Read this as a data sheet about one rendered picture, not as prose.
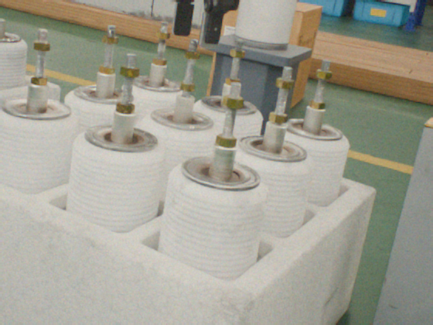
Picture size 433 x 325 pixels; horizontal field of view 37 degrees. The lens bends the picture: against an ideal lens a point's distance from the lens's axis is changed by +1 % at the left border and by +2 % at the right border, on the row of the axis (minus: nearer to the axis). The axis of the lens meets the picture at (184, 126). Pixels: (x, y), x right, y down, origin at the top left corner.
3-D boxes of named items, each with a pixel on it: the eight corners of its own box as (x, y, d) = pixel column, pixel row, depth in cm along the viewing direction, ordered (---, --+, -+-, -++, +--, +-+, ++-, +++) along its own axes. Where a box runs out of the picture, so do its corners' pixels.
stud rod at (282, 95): (271, 135, 70) (284, 67, 67) (269, 133, 71) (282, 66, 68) (280, 137, 70) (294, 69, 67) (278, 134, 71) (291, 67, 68)
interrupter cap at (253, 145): (274, 169, 66) (274, 162, 65) (223, 144, 71) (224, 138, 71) (320, 160, 70) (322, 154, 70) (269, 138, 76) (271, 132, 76)
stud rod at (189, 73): (180, 101, 76) (189, 38, 74) (188, 102, 76) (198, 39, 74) (181, 103, 75) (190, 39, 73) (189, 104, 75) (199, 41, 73)
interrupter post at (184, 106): (183, 119, 78) (187, 93, 77) (196, 125, 76) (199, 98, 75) (168, 120, 77) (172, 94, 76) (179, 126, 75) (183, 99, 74)
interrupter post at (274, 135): (272, 157, 69) (277, 128, 68) (256, 149, 71) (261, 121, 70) (287, 155, 71) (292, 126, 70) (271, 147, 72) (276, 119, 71)
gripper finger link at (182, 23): (194, 5, 75) (189, 36, 77) (192, 3, 76) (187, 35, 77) (178, 3, 74) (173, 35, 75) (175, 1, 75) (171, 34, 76)
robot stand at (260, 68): (209, 183, 127) (235, 32, 119) (280, 205, 122) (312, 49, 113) (178, 206, 115) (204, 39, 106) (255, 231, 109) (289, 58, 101)
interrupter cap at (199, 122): (187, 111, 82) (188, 106, 81) (226, 131, 76) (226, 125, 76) (138, 114, 77) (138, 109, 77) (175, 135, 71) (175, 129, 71)
